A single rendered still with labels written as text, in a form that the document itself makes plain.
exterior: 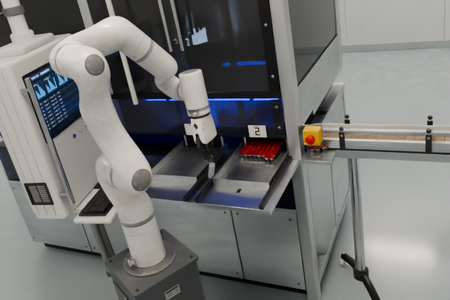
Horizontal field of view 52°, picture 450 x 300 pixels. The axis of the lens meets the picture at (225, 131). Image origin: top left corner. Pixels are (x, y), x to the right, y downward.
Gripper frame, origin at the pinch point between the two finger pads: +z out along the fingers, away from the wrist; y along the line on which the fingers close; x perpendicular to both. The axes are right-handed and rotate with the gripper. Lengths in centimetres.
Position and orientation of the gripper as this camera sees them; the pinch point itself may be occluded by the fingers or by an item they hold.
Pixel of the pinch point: (208, 153)
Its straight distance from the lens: 172.6
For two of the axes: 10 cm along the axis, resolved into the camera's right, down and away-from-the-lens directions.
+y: 4.1, -3.8, 8.3
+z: 2.0, 9.3, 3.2
